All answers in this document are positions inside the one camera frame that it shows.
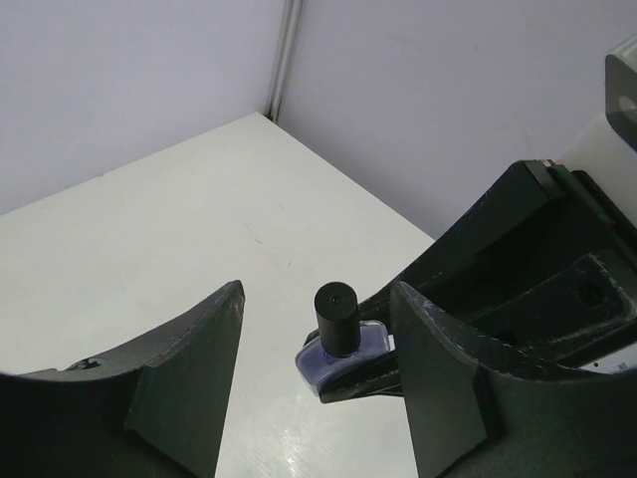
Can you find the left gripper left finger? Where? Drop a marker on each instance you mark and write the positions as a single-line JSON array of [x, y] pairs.
[[154, 406]]

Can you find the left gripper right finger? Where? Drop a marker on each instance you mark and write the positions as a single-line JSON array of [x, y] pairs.
[[477, 407]]

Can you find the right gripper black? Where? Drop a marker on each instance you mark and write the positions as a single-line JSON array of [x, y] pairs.
[[530, 288]]

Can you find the purple nail polish bottle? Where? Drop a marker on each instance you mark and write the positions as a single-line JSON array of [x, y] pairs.
[[317, 368]]

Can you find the left aluminium frame post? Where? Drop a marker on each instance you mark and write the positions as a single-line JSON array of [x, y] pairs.
[[284, 57]]

